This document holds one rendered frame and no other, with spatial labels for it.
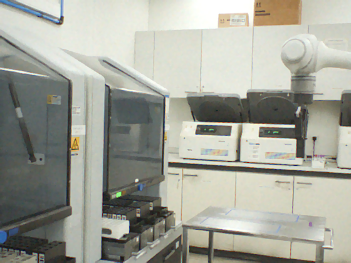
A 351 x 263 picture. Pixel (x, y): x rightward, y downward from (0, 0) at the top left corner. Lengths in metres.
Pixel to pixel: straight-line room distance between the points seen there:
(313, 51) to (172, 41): 3.10
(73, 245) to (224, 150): 2.57
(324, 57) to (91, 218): 0.98
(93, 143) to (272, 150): 2.50
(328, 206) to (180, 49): 2.07
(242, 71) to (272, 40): 0.41
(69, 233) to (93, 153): 0.30
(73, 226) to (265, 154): 2.61
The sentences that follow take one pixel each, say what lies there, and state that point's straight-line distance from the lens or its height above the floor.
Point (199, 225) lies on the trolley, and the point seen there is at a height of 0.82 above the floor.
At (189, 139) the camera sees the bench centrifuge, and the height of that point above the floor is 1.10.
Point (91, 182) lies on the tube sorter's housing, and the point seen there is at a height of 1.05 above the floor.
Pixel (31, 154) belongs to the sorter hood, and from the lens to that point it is 1.24.
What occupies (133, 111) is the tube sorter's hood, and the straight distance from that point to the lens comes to 1.81.
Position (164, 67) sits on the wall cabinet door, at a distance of 4.39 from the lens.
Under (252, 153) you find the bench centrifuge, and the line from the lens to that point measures 3.85.
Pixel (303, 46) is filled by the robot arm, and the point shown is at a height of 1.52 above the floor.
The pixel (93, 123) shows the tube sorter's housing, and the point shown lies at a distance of 1.54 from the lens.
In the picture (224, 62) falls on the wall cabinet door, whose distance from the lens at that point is 4.22.
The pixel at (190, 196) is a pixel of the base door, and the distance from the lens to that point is 4.02.
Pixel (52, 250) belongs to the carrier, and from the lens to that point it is 1.39.
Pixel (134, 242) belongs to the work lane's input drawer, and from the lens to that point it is 1.74.
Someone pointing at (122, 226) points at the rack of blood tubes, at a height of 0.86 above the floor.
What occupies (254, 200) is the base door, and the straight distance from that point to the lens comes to 3.89.
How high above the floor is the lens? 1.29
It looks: 2 degrees down
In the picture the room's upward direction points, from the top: 2 degrees clockwise
